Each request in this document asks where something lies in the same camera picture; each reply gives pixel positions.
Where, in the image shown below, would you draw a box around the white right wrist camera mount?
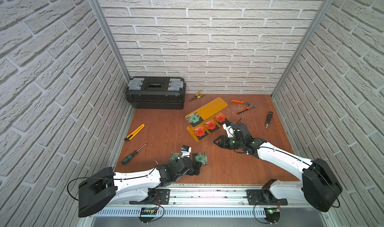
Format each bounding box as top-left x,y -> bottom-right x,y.
222,120 -> 235,138

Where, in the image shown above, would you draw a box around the red tea bag large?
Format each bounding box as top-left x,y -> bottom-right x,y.
193,126 -> 208,140

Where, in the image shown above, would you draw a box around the yellow wooden two-tier shelf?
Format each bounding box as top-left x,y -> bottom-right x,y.
185,98 -> 228,142

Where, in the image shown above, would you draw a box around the orange black pliers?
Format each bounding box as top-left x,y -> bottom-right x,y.
231,100 -> 256,115

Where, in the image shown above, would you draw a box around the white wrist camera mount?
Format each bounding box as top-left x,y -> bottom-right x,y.
180,145 -> 192,159
222,120 -> 235,138

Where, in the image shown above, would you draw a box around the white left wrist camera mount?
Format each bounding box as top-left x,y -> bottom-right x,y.
180,145 -> 192,159

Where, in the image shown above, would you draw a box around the red tea bag small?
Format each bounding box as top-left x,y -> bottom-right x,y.
204,119 -> 219,133

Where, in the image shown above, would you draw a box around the green handled screwdriver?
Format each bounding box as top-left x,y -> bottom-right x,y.
122,143 -> 147,165

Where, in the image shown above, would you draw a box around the green tea bag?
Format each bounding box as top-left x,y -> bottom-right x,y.
193,152 -> 208,165
186,112 -> 203,127
169,153 -> 182,162

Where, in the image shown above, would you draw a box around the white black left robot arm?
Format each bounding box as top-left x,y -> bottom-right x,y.
78,156 -> 195,218

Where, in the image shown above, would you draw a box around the controller board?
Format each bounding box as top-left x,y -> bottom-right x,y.
264,209 -> 281,224
139,207 -> 158,224

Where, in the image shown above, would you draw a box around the aluminium frame rail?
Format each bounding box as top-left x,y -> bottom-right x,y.
86,183 -> 334,210

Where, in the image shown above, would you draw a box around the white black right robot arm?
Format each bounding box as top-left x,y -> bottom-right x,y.
214,123 -> 343,212

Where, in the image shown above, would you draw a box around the black orange screwdriver handle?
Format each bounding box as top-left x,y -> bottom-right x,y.
266,112 -> 274,129

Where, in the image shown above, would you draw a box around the yellow utility knife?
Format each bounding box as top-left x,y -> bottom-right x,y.
124,124 -> 145,142

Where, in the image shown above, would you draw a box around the yellow black pliers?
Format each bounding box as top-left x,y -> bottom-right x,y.
189,91 -> 205,102

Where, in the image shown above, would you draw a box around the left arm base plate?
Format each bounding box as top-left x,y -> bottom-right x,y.
129,189 -> 171,205

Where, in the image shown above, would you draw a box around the left controller board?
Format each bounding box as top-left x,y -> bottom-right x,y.
139,207 -> 158,224

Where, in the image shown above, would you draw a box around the black plastic toolbox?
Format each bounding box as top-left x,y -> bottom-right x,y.
125,77 -> 186,110

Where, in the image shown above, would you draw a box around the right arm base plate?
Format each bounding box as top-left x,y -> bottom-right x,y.
246,190 -> 288,206

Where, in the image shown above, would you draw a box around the right controller board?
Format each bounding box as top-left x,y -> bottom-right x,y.
264,209 -> 281,224

